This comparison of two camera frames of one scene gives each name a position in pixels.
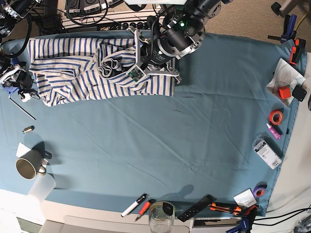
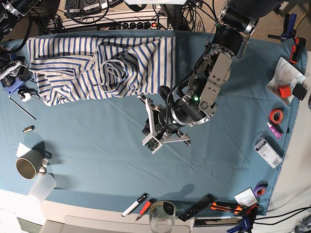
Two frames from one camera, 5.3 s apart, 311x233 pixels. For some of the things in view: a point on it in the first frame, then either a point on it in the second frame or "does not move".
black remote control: (197, 207) does not move
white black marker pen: (131, 207) does not move
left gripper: (152, 56) → (164, 121)
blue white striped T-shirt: (92, 68) does not move
